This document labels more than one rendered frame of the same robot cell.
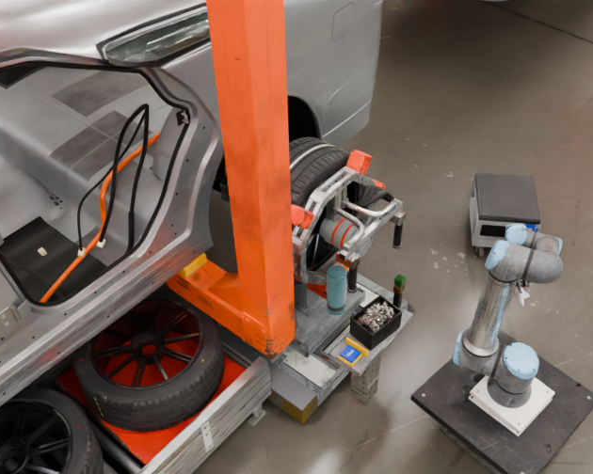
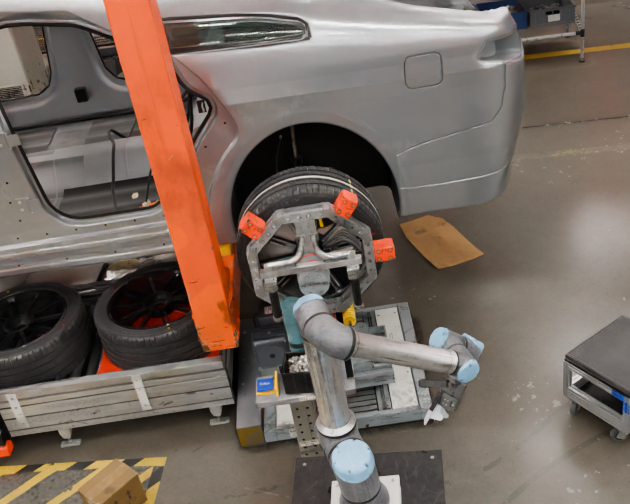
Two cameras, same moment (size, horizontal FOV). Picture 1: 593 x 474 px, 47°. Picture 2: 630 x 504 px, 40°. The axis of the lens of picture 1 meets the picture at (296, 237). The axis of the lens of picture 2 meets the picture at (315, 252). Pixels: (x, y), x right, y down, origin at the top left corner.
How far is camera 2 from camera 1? 2.63 m
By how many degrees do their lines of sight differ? 41
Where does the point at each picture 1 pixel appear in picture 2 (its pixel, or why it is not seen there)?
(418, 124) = not seen: outside the picture
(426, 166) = not seen: outside the picture
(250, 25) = (110, 14)
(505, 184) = not seen: outside the picture
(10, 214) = (144, 163)
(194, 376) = (151, 334)
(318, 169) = (292, 192)
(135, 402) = (103, 330)
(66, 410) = (69, 312)
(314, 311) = not seen: hidden behind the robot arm
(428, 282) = (487, 408)
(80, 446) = (50, 336)
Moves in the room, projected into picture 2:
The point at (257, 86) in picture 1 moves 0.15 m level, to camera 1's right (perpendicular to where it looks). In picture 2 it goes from (128, 67) to (151, 74)
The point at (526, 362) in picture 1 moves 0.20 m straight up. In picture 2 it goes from (349, 462) to (342, 421)
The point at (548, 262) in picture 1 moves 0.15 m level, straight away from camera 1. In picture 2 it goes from (323, 329) to (367, 316)
